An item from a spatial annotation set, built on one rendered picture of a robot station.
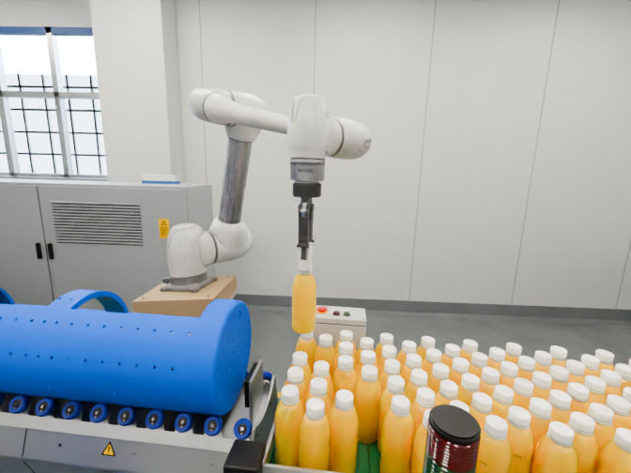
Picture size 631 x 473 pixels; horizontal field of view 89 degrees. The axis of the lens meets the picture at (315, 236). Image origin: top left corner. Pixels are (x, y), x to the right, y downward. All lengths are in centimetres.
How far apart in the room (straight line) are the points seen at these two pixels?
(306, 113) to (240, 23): 310
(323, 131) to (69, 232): 239
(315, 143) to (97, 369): 73
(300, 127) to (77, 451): 98
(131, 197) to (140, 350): 185
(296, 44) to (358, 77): 70
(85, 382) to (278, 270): 291
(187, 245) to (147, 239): 120
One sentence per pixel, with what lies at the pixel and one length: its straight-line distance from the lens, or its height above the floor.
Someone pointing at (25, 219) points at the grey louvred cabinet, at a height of 118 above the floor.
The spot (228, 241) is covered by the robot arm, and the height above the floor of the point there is 125.
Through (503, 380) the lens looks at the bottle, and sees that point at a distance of 103.
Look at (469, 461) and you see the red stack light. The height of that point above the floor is 123.
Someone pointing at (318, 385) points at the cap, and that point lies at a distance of 81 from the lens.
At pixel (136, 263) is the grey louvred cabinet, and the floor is 88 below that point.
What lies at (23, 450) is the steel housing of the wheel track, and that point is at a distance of 123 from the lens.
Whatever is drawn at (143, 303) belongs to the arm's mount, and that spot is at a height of 105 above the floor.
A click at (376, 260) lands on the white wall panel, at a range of 365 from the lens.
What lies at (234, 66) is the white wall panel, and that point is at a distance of 376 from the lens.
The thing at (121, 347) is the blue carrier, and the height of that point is 116.
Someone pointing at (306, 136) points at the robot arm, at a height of 166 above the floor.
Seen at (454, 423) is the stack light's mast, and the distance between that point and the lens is 51.
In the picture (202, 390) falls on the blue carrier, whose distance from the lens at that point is 83.
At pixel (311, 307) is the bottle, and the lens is 89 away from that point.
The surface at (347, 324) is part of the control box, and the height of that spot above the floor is 108.
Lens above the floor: 157
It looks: 11 degrees down
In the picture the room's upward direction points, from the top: 2 degrees clockwise
